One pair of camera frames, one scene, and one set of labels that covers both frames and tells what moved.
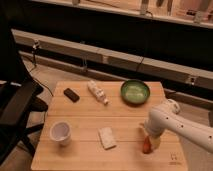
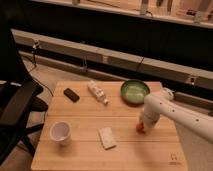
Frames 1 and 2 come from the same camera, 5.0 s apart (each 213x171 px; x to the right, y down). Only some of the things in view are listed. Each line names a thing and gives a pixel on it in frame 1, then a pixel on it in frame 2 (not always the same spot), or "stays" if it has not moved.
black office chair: [19, 101] stays
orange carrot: [147, 147] to [140, 127]
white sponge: [107, 137] stays
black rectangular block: [71, 95] stays
